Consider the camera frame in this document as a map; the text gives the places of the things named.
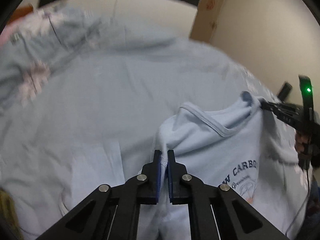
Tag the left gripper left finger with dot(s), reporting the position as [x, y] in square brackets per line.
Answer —
[150, 189]

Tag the orange wooden headboard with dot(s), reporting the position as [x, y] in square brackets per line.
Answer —
[21, 12]

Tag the person's right hand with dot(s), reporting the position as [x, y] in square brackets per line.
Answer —
[300, 141]

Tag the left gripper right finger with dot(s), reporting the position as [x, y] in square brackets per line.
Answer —
[175, 171]

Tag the light blue sweatshirt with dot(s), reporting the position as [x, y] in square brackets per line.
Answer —
[222, 138]

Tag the blue-grey floral bed sheet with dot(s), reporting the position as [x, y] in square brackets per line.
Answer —
[82, 97]

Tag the cardboard box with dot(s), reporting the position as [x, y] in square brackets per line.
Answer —
[206, 19]

